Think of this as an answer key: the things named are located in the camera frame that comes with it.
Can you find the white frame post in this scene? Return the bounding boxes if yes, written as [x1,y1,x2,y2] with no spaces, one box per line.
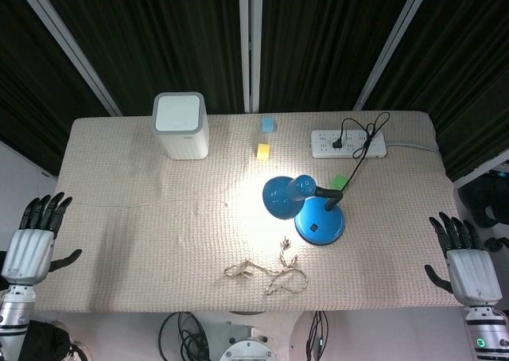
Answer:
[10,0,122,118]
[352,0,435,111]
[237,0,263,114]

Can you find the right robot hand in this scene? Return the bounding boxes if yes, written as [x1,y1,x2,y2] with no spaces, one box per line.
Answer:
[423,212,503,308]

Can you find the black floor cables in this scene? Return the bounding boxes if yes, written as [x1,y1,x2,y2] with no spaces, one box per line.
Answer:
[158,311,211,361]

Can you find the black bag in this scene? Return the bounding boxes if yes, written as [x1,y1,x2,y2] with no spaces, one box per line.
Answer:
[17,319,87,361]

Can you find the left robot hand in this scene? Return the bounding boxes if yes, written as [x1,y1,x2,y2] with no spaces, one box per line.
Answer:
[1,192,84,287]

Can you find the blue desk lamp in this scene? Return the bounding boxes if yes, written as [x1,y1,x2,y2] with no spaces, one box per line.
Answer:
[262,174,346,246]

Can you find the frayed beige rope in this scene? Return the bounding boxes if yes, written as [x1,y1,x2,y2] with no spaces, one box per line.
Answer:
[223,235,309,297]

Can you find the white air purifier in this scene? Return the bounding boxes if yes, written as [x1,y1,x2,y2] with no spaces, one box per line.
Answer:
[153,91,210,161]

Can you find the white power strip cable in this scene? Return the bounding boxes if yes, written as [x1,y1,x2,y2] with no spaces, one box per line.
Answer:
[384,141,441,154]

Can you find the black power plug with cable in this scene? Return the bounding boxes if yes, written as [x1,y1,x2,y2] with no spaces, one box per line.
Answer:
[332,111,390,191]

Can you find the black equipment pile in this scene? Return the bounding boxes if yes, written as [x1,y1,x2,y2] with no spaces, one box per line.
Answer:
[457,169,509,253]

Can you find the robot torso base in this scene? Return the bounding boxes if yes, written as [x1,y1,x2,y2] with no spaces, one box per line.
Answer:
[217,311,282,361]

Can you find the black cable with green light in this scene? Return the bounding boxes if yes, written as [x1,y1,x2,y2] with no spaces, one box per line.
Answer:
[305,310,330,361]

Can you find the beige waffle tablecloth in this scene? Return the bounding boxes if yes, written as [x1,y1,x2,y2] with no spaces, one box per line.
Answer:
[33,110,464,313]

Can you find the white power strip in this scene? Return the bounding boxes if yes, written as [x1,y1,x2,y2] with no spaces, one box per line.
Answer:
[310,129,388,159]

